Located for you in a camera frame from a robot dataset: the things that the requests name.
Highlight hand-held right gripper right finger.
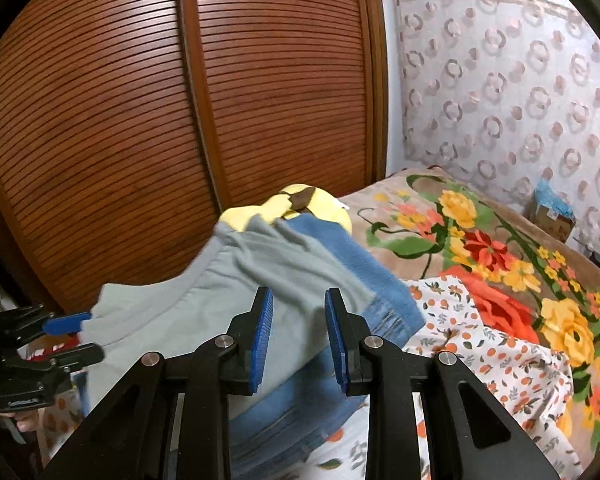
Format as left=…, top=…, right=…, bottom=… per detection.
left=324, top=287, right=561, bottom=480

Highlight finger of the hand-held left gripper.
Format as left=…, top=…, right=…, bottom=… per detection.
left=2, top=344, right=105, bottom=373
left=0, top=305, right=92, bottom=346

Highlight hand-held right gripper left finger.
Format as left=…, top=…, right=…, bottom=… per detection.
left=40, top=286, right=275, bottom=480

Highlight grey-green pants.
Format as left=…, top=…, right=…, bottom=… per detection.
left=82, top=217, right=376, bottom=418

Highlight person's left hand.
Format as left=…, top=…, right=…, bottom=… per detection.
left=0, top=406, right=42, bottom=434

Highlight folded blue jeans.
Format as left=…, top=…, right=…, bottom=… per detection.
left=229, top=355, right=372, bottom=476
left=280, top=212, right=427, bottom=348

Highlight yellow plush toy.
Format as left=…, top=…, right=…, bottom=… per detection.
left=219, top=184, right=352, bottom=237

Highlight orange-print white bed sheet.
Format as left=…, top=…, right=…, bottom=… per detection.
left=40, top=275, right=588, bottom=480

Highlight floral plush blanket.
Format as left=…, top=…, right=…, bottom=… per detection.
left=340, top=167, right=600, bottom=467

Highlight brown louvered wooden wardrobe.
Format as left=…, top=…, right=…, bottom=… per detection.
left=0, top=0, right=392, bottom=313

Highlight small cardboard box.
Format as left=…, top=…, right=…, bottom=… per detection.
left=530, top=200, right=577, bottom=244

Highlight ring-patterned lace curtain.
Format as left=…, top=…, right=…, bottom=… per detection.
left=392, top=0, right=600, bottom=253

